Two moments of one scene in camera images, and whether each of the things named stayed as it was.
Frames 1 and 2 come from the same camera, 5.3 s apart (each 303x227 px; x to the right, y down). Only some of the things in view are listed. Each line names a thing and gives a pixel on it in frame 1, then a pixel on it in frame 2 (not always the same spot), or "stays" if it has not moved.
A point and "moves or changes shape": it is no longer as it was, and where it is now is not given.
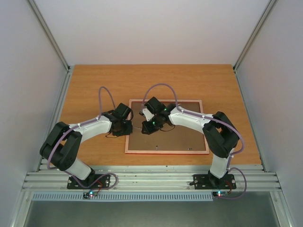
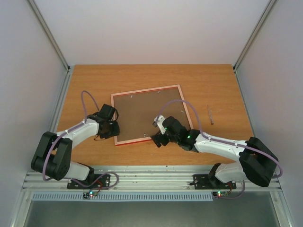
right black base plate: x=209 y=181 stays
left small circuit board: x=87 y=195 stays
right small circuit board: x=219 y=194 stays
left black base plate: x=100 y=181 stays
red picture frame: x=175 y=139 moves or changes shape
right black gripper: x=147 y=127 to x=162 y=136
